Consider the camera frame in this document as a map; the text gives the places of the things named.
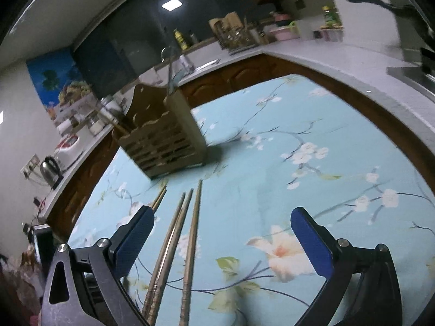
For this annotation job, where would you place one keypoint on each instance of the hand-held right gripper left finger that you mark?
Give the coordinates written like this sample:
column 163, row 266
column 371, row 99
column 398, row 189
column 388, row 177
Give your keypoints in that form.
column 134, row 241

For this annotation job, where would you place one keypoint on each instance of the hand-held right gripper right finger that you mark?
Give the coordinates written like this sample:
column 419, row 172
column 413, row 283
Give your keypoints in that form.
column 311, row 241

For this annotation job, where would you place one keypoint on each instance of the wooden chopstick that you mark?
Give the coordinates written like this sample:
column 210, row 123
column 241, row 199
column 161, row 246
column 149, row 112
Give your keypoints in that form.
column 167, row 244
column 158, row 195
column 193, row 244
column 161, row 199
column 174, row 244

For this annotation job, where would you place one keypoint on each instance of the wooden slatted utensil holder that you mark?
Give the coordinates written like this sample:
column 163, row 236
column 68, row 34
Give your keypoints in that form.
column 163, row 139

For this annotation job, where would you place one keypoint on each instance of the thin metal chopstick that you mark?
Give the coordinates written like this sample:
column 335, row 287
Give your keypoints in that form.
column 169, row 71

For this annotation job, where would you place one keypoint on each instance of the dish rack with utensils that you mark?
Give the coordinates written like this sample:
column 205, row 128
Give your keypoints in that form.
column 239, row 40

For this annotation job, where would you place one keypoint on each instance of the blue floral tablecloth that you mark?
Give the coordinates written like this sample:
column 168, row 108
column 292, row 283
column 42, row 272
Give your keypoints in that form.
column 255, row 183

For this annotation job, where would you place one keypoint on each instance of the steel electric kettle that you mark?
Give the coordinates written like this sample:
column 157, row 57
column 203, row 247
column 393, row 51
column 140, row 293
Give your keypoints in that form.
column 51, row 173

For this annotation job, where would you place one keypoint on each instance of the white rice cooker red panel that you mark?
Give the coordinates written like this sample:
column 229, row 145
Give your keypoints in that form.
column 69, row 151

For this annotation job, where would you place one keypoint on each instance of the pink patterned cloth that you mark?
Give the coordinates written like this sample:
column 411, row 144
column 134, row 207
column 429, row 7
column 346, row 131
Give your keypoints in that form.
column 20, row 288

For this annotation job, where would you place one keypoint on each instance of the glass jar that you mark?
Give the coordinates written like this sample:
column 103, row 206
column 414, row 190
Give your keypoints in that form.
column 109, row 110

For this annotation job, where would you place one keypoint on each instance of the chrome faucet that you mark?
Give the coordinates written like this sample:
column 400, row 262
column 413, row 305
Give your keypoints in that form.
column 164, row 52

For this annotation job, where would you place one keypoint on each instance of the yellow bottle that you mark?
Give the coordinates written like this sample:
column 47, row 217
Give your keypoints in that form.
column 181, row 40

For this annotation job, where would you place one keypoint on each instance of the dark window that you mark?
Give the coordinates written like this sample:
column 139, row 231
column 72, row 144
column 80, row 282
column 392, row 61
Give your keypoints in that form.
column 136, row 34

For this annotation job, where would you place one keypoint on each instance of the pink basin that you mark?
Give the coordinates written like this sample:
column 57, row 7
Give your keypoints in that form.
column 283, row 34

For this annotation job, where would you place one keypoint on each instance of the grey bottle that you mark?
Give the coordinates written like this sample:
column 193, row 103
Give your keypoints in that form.
column 194, row 39

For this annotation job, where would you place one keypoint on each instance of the green plastic item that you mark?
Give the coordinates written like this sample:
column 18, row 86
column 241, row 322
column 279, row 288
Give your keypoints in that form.
column 294, row 24

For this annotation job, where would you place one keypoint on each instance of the pink lidded pot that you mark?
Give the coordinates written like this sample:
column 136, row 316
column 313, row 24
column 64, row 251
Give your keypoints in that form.
column 282, row 18

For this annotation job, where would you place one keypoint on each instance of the cooking oil bottle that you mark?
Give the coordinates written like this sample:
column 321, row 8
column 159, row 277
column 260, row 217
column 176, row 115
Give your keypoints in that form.
column 330, row 16

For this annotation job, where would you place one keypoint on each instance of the wooden cutting boards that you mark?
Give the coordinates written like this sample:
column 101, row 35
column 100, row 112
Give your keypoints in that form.
column 226, row 20

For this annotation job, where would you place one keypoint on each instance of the black wok with lid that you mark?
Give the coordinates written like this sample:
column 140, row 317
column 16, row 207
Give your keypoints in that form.
column 407, row 13

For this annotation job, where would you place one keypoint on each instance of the wall power outlet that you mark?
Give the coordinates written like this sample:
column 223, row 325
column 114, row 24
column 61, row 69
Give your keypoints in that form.
column 30, row 166

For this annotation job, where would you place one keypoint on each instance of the wall poster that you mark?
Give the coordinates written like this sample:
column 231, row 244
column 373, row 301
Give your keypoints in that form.
column 57, row 81

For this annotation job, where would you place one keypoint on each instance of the dark wall switch plate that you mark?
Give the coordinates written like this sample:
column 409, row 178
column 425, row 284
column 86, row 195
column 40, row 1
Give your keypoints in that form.
column 299, row 4

